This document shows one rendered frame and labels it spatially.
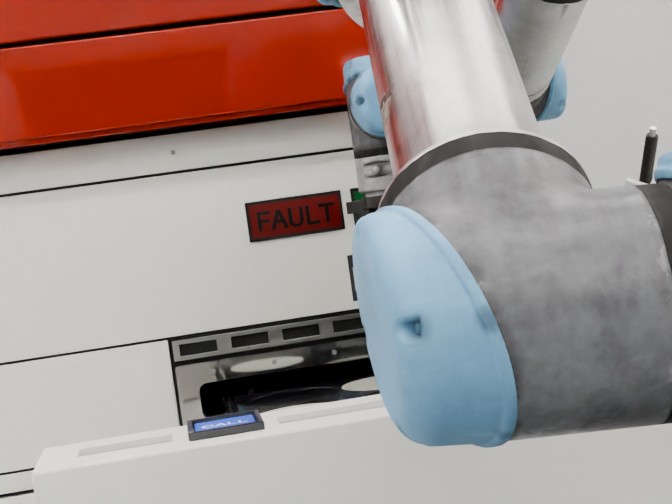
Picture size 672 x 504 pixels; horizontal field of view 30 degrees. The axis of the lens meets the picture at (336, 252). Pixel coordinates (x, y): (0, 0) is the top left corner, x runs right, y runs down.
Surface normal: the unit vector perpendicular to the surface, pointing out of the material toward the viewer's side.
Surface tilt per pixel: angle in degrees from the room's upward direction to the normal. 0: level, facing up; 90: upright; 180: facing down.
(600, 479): 90
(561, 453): 90
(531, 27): 149
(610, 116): 90
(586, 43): 90
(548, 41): 164
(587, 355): 103
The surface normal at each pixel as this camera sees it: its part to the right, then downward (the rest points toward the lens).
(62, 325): 0.14, 0.04
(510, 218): -0.07, -0.75
